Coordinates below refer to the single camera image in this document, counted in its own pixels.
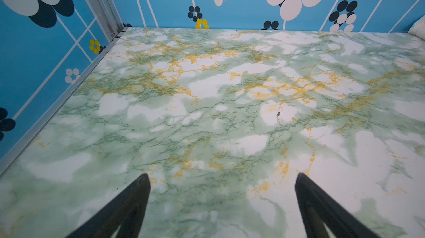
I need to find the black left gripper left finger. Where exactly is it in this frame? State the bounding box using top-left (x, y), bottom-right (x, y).
top-left (68, 173), bottom-right (151, 238)

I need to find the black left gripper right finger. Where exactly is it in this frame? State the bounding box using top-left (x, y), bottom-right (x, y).
top-left (295, 173), bottom-right (379, 238)

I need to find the white cloth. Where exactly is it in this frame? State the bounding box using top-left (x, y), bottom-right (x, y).
top-left (408, 16), bottom-right (425, 40)

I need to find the aluminium corner post left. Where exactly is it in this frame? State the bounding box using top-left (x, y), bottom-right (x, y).
top-left (86, 0), bottom-right (126, 42)

